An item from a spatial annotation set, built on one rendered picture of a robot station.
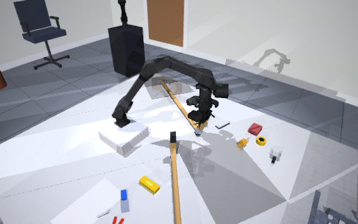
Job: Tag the long scraper with wooden handle and dark grey blade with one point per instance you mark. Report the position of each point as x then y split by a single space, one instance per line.
177 213

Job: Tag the blue-handled scraper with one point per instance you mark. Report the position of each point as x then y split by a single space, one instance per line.
124 202

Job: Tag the pink rectangular block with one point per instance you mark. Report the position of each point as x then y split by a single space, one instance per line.
255 129

